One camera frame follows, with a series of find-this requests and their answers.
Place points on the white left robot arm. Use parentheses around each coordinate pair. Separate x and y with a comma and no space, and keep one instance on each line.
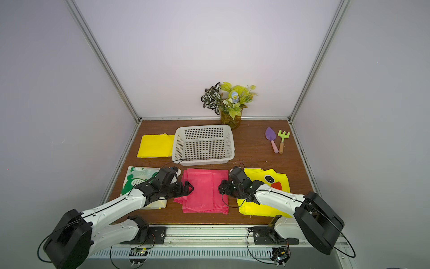
(78,235)

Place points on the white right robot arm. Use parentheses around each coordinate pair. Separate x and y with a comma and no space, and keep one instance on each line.
(318,223)

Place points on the artificial potted plant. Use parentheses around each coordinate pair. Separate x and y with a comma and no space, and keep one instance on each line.
(228,101)

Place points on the controller board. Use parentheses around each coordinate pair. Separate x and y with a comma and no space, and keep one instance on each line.
(281,255)
(137,256)

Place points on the purple toy trowel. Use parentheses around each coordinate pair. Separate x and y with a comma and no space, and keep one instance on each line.
(271,136)

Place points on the plain yellow folded raincoat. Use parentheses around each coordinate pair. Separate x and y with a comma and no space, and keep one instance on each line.
(156,146)

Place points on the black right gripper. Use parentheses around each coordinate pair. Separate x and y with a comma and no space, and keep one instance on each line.
(229,187)

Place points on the left controller board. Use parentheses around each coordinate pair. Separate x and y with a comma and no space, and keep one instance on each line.
(137,256)

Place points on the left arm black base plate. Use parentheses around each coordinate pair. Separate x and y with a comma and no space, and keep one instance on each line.
(150,235)

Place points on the white perforated plastic basket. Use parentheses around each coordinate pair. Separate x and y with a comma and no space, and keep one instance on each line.
(203,145)

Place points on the pink raincoat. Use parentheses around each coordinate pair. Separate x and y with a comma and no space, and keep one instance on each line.
(205,198)

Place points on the aluminium front rail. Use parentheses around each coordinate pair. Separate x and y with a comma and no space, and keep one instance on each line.
(222,235)

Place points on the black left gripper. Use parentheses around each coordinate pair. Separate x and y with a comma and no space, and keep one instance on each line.
(187,190)

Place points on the right controller board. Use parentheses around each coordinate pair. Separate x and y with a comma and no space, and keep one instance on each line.
(281,255)

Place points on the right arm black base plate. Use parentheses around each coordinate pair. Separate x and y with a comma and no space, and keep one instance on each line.
(263,235)

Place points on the green dinosaur print raincoat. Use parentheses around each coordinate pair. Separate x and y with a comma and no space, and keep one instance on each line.
(137,178)

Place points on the green toy rake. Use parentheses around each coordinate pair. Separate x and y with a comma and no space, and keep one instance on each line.
(283,135)

